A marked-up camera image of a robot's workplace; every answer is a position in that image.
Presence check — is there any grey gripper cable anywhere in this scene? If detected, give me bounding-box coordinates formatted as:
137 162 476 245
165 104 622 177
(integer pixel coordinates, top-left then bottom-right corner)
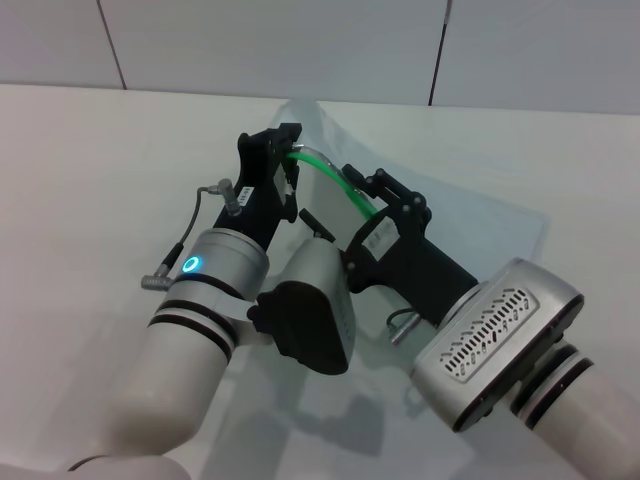
383 306 422 345
139 178 242 290

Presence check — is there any grey left gripper cable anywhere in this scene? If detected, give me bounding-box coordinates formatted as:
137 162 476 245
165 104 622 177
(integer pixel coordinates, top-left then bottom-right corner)
139 178 242 290

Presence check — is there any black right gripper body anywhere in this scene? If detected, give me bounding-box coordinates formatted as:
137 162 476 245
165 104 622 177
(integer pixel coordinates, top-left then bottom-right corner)
343 202 479 327

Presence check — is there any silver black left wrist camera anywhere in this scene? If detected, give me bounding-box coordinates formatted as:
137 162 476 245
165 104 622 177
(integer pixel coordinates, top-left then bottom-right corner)
246 236 359 377

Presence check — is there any clear green-zip document bag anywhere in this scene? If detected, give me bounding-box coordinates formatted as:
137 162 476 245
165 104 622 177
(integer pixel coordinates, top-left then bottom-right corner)
200 97 554 480

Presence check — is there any thin black background pole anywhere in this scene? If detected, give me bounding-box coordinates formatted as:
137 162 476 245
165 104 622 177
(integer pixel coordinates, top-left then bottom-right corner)
427 0 454 107

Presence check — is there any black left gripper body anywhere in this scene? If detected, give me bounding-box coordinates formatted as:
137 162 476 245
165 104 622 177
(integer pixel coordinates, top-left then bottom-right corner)
213 134 300 252

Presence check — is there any grey right gripper cable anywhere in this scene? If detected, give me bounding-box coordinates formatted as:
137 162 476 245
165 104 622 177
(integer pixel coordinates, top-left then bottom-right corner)
383 306 422 345

